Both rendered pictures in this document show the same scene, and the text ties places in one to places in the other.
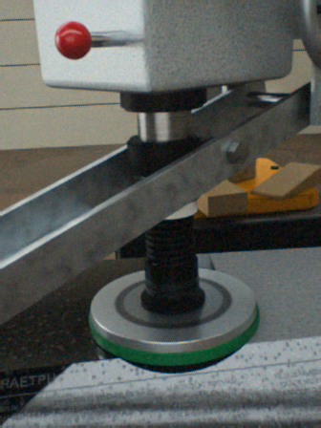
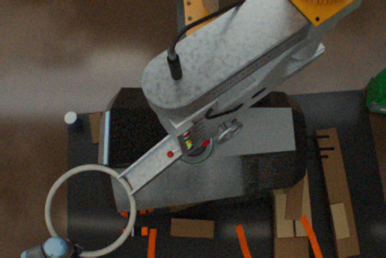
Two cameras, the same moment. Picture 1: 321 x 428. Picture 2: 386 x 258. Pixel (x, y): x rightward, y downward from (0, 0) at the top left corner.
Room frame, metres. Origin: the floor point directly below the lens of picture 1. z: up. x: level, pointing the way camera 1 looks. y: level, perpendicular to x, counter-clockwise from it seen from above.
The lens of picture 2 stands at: (0.03, -0.18, 2.97)
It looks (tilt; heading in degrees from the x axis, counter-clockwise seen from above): 71 degrees down; 13
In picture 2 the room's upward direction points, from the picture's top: 11 degrees counter-clockwise
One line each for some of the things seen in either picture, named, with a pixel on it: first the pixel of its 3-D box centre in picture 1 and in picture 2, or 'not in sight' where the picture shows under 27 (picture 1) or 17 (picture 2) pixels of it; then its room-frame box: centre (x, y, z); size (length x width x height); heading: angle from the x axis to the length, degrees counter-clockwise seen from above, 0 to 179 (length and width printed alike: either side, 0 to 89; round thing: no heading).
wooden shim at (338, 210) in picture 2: not in sight; (339, 220); (0.30, -1.02, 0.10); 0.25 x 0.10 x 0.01; 10
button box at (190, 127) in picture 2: not in sight; (186, 139); (0.50, -0.02, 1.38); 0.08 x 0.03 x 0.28; 127
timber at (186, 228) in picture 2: not in sight; (192, 228); (0.23, 0.03, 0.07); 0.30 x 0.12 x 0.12; 88
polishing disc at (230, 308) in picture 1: (173, 303); (193, 143); (0.63, -0.01, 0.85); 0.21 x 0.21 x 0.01
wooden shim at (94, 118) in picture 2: not in sight; (96, 127); (0.98, 0.82, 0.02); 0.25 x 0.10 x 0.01; 15
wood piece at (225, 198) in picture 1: (213, 193); not in sight; (1.31, -0.13, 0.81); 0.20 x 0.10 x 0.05; 14
